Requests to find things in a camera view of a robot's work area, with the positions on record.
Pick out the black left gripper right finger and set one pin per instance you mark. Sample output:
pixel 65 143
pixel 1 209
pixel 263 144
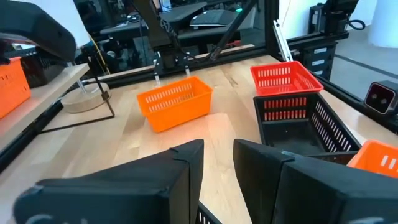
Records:
pixel 311 193

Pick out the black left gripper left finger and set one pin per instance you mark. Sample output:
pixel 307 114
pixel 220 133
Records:
pixel 124 186

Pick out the orange slotted plastic basket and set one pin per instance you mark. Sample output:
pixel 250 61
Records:
pixel 12 90
pixel 376 155
pixel 174 109

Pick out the red slotted plastic basket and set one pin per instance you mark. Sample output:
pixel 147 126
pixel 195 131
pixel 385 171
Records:
pixel 286 88

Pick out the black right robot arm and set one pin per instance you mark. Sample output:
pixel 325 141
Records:
pixel 37 28

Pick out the light wooden shelf board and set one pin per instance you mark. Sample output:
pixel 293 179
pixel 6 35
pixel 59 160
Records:
pixel 46 93

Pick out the round wooden lamp base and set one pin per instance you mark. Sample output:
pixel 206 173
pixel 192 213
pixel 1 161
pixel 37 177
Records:
pixel 84 101

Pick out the black labelled drawer cabinet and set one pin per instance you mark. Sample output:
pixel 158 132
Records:
pixel 320 60

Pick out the silver aluminium strip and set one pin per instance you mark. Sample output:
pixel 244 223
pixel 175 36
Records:
pixel 283 42

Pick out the dark office desk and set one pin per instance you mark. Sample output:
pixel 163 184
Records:
pixel 192 31

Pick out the black robot rig equipment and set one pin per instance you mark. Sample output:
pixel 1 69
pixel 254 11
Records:
pixel 332 15

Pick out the white round column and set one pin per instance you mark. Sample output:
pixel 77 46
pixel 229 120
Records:
pixel 384 21

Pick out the dark computer keyboard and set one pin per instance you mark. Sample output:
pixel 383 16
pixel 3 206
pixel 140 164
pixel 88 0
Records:
pixel 214 18

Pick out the black metal shelf frame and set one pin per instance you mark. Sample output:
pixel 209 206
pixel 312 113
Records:
pixel 102 93

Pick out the black table edge rail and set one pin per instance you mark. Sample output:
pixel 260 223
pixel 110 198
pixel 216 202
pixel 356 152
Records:
pixel 351 99
pixel 140 73

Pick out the table-level camera box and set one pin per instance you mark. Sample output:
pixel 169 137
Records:
pixel 381 98

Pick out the black aluminium frame post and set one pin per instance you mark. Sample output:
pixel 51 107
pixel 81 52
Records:
pixel 272 28

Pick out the black diagonal frame brace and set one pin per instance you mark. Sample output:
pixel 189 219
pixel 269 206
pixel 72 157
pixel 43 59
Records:
pixel 233 31

